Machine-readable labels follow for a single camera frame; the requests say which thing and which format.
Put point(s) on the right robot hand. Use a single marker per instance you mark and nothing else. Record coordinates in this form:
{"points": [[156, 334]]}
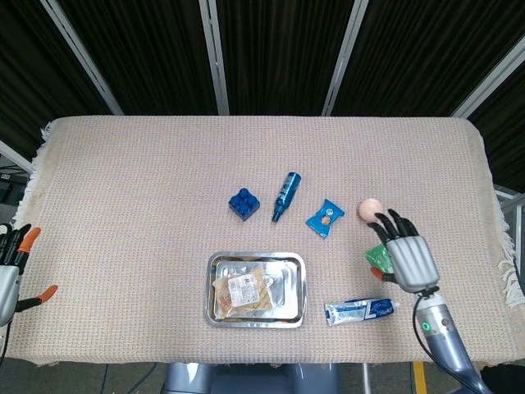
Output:
{"points": [[410, 258]]}

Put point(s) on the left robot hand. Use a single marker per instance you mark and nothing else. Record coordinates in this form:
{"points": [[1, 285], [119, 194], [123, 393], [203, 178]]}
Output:
{"points": [[8, 283]]}

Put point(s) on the clear packaged food bag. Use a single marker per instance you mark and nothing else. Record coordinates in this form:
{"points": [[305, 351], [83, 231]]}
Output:
{"points": [[243, 293]]}

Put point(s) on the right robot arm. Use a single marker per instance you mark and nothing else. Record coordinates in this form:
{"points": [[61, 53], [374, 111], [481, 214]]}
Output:
{"points": [[447, 344]]}

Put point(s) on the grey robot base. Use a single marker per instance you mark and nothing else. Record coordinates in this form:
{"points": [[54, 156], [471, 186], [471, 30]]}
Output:
{"points": [[250, 378]]}

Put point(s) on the metal tray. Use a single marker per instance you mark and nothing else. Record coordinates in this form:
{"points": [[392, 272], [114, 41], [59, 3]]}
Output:
{"points": [[256, 289]]}

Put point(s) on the green sachet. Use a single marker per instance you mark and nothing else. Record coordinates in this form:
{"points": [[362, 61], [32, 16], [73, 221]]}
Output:
{"points": [[378, 256]]}

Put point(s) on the peach ball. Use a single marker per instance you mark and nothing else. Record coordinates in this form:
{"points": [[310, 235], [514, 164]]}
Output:
{"points": [[368, 208]]}

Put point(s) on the white blue toothpaste tube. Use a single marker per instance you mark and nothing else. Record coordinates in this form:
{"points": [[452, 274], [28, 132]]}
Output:
{"points": [[361, 310]]}

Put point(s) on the blue snack packet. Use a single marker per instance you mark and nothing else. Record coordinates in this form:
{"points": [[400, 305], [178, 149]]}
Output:
{"points": [[325, 218]]}

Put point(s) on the beige woven tablecloth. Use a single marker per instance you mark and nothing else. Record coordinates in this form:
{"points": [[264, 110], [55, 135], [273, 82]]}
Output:
{"points": [[123, 205]]}

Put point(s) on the blue spray bottle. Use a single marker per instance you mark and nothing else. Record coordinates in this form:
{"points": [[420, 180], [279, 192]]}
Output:
{"points": [[286, 195]]}

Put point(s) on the blue toy building block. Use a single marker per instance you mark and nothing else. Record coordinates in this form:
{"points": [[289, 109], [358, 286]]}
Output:
{"points": [[245, 204]]}

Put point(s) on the aluminium frame post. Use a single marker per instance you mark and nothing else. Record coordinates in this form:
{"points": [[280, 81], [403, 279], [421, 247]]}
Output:
{"points": [[344, 57], [82, 57], [214, 57], [488, 82]]}

